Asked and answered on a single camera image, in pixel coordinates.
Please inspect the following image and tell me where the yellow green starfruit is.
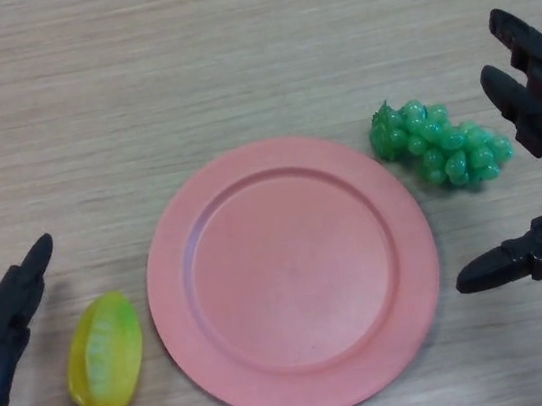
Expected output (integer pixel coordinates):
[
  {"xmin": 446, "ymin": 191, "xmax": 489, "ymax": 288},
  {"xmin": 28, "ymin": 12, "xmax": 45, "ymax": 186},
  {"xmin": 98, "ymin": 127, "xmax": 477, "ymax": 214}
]
[{"xmin": 55, "ymin": 288, "xmax": 153, "ymax": 406}]

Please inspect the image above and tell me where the green grape bunch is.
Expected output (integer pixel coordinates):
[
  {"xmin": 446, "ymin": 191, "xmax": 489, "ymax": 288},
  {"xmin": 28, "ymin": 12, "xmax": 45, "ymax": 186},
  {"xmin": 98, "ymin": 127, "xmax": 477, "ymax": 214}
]
[{"xmin": 364, "ymin": 82, "xmax": 520, "ymax": 202}]

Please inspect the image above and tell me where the pink round plate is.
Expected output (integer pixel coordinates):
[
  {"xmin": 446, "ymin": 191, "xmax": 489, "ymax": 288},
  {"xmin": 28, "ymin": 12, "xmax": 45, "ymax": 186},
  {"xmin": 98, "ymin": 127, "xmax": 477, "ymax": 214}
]
[{"xmin": 127, "ymin": 116, "xmax": 459, "ymax": 406}]

